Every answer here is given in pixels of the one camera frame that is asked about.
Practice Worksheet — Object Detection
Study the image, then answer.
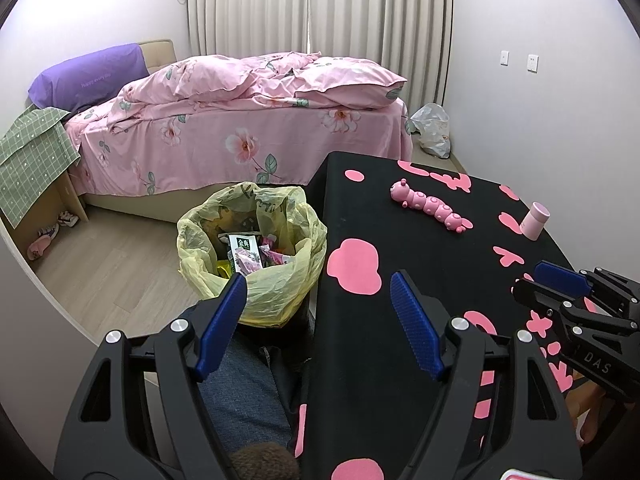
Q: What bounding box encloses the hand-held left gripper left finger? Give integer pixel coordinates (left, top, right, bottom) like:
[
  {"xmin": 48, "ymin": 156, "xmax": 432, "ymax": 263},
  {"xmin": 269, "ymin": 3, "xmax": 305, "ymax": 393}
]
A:
[{"xmin": 54, "ymin": 272, "xmax": 249, "ymax": 480}]

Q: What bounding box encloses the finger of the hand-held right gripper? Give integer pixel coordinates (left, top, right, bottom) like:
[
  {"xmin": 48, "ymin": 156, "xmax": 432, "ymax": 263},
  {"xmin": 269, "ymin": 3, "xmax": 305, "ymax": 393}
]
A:
[
  {"xmin": 532, "ymin": 260, "xmax": 640, "ymax": 319},
  {"xmin": 512, "ymin": 280, "xmax": 640, "ymax": 344}
]

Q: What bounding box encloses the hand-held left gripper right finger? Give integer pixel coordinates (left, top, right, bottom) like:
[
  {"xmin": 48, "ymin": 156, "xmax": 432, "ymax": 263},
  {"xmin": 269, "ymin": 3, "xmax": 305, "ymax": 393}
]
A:
[{"xmin": 389, "ymin": 270, "xmax": 583, "ymax": 480}]

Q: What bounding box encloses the black trash bin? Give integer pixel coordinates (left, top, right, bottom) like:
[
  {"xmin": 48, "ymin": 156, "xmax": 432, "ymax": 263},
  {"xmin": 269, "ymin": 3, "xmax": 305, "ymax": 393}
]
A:
[{"xmin": 235, "ymin": 295, "xmax": 316, "ymax": 351}]

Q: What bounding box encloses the green and white packet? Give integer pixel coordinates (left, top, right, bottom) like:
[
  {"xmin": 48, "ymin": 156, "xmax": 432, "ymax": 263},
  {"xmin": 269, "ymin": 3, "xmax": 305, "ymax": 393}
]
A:
[{"xmin": 227, "ymin": 232, "xmax": 263, "ymax": 276}]

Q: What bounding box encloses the pink pig-print packet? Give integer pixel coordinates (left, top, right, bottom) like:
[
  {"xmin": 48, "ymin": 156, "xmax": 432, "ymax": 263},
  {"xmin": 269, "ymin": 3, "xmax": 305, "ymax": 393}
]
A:
[{"xmin": 260, "ymin": 245, "xmax": 296, "ymax": 268}]

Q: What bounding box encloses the yellow plastic bin liner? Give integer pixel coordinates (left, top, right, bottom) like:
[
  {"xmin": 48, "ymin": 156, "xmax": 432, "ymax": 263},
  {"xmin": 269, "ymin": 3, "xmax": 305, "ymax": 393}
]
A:
[{"xmin": 176, "ymin": 182, "xmax": 328, "ymax": 327}]

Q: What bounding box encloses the person's right hand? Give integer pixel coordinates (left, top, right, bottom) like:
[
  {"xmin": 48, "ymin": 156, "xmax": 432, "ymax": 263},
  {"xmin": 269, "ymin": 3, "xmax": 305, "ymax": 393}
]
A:
[{"xmin": 571, "ymin": 372, "xmax": 610, "ymax": 450}]

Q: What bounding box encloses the pink cylinder cup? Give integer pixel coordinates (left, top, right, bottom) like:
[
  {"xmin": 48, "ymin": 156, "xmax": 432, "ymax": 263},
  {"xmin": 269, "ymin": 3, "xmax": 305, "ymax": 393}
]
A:
[{"xmin": 520, "ymin": 201, "xmax": 552, "ymax": 238}]

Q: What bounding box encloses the black pink-patterned tablecloth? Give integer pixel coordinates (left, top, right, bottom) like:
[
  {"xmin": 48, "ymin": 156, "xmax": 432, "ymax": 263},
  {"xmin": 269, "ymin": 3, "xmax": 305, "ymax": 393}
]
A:
[{"xmin": 292, "ymin": 151, "xmax": 616, "ymax": 480}]

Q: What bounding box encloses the person's jeans leg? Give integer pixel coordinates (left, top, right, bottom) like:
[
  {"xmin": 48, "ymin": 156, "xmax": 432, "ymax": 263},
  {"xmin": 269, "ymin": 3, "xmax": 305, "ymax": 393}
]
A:
[{"xmin": 200, "ymin": 345, "xmax": 293, "ymax": 456}]

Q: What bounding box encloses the pink caterpillar toy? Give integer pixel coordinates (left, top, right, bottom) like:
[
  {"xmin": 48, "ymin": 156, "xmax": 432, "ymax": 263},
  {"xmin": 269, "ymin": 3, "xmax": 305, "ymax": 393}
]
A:
[{"xmin": 390, "ymin": 178, "xmax": 473, "ymax": 233}]

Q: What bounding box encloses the cardboard nightstand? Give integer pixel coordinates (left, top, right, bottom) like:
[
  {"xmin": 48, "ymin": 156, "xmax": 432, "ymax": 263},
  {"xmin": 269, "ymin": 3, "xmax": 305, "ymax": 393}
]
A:
[{"xmin": 12, "ymin": 167, "xmax": 90, "ymax": 261}]

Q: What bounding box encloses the white plastic bag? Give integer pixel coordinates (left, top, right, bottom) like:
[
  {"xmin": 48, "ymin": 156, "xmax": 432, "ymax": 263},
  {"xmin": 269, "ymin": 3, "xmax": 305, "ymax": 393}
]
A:
[{"xmin": 410, "ymin": 103, "xmax": 452, "ymax": 158}]

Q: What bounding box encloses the pink floral bedding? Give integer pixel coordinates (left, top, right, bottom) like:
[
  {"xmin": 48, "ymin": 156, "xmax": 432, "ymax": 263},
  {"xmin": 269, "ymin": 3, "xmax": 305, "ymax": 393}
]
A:
[{"xmin": 64, "ymin": 51, "xmax": 413, "ymax": 198}]

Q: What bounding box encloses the green checked cloth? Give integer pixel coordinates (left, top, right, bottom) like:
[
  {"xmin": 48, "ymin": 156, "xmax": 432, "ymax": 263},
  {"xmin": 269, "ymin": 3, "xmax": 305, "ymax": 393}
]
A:
[{"xmin": 0, "ymin": 107, "xmax": 82, "ymax": 226}]

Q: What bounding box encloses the purple pillow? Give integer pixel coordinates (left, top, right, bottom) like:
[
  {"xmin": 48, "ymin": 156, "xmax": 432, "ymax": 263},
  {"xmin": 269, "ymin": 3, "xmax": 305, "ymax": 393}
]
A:
[{"xmin": 27, "ymin": 43, "xmax": 148, "ymax": 111}]

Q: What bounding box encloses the beige pleated curtain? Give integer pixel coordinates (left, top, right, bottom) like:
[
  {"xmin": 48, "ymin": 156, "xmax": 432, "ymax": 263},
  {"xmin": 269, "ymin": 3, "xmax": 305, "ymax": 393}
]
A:
[{"xmin": 181, "ymin": 0, "xmax": 453, "ymax": 111}]

